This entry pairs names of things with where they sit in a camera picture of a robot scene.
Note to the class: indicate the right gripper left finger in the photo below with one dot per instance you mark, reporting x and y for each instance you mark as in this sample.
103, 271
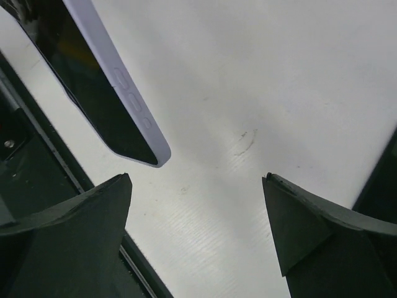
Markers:
69, 249

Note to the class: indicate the lilac phone case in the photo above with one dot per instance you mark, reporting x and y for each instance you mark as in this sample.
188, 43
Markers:
97, 38

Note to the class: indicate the black smartphone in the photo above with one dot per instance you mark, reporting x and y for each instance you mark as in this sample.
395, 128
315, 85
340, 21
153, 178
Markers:
51, 29

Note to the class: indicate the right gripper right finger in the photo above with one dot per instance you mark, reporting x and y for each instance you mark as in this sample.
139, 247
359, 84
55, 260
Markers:
327, 250

